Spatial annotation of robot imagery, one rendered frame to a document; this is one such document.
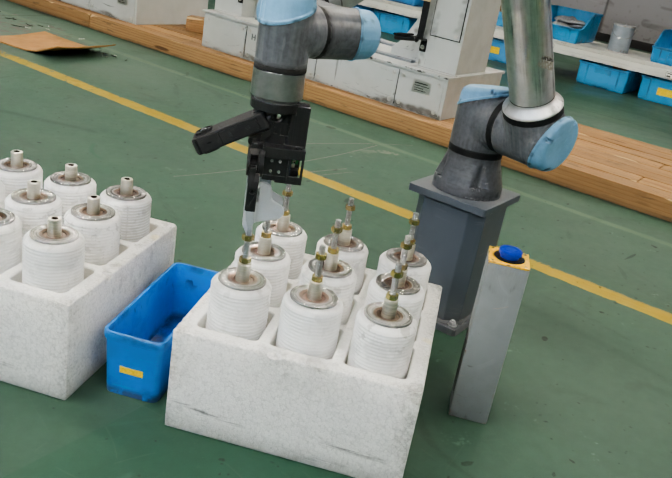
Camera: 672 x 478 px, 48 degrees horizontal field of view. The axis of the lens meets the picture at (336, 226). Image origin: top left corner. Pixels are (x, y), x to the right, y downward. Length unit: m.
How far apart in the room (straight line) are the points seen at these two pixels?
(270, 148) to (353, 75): 2.44
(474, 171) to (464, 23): 1.74
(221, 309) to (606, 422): 0.79
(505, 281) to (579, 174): 1.73
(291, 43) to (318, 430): 0.58
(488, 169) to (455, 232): 0.15
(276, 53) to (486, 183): 0.71
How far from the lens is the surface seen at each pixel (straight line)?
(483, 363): 1.38
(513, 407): 1.52
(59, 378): 1.33
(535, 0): 1.39
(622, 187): 2.97
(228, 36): 3.99
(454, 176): 1.62
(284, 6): 1.05
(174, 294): 1.56
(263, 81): 1.07
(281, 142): 1.11
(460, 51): 3.31
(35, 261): 1.30
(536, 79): 1.46
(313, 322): 1.15
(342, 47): 1.11
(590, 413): 1.59
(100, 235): 1.38
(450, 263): 1.66
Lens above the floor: 0.79
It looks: 22 degrees down
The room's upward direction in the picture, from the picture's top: 10 degrees clockwise
